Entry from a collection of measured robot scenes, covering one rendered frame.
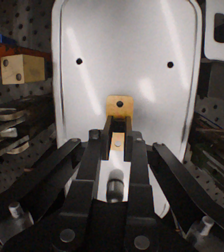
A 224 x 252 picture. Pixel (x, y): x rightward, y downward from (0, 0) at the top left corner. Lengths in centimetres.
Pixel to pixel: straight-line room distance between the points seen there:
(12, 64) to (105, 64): 12
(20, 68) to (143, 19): 17
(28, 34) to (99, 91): 47
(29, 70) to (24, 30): 46
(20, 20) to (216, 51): 62
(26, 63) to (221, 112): 62
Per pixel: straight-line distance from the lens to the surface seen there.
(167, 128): 25
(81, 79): 23
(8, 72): 21
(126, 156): 15
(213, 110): 63
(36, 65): 22
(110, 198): 26
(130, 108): 21
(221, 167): 25
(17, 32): 67
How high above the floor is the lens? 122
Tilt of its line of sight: 70 degrees down
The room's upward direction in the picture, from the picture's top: 167 degrees counter-clockwise
